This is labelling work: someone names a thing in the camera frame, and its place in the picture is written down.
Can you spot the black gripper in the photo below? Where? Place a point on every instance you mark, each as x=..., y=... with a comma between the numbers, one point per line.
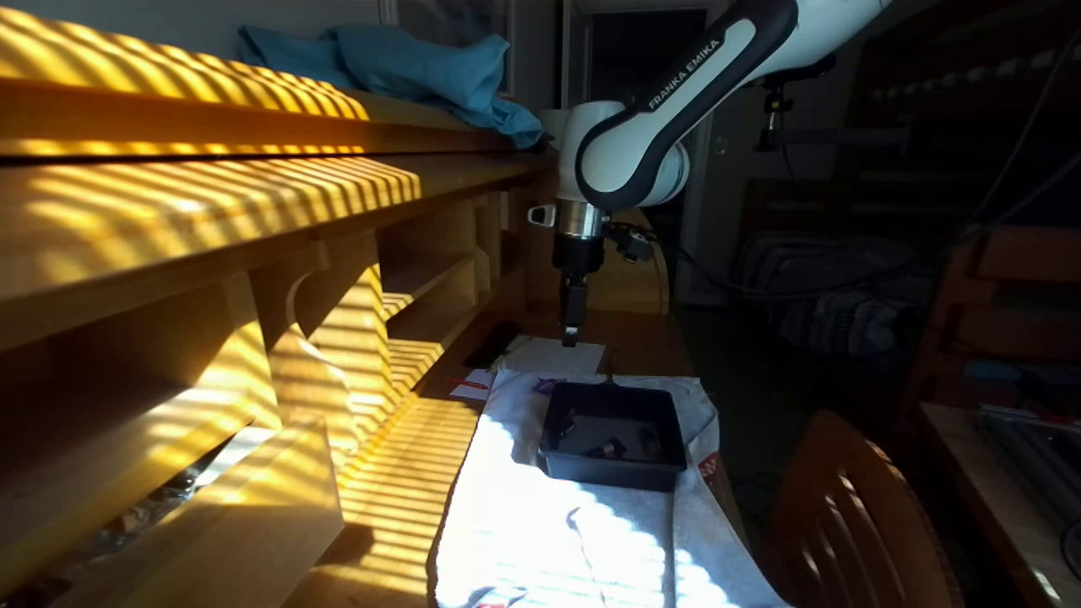
x=578, y=263

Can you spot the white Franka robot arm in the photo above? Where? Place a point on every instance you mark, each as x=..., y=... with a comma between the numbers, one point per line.
x=628, y=156

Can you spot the black plastic tray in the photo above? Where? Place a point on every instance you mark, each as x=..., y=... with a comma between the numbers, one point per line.
x=613, y=468

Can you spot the white paper sheet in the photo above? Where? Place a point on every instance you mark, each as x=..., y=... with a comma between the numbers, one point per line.
x=551, y=361

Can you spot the small printed paper scrap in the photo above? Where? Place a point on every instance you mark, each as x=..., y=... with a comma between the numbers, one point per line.
x=473, y=390

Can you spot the white towel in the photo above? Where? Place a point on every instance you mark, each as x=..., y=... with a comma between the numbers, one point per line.
x=542, y=528

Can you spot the striped couch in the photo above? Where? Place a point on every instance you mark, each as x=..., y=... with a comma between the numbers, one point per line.
x=847, y=306

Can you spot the black desk lamp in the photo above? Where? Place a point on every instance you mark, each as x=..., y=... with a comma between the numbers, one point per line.
x=772, y=119

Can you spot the blue cloth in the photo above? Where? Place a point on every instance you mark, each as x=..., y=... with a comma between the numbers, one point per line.
x=428, y=70

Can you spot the wooden desk hutch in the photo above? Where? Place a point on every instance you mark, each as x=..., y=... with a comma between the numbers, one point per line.
x=169, y=224

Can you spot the orange wooden chair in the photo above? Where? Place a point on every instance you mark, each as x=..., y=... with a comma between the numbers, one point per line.
x=1025, y=256

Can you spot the wooden side table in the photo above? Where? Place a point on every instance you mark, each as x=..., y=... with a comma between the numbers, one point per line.
x=992, y=507

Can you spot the dark shelf unit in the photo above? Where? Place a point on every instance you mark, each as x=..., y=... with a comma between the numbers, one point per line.
x=1015, y=172

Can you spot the grey flat electronic device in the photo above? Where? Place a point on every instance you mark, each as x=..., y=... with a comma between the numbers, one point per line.
x=1049, y=462

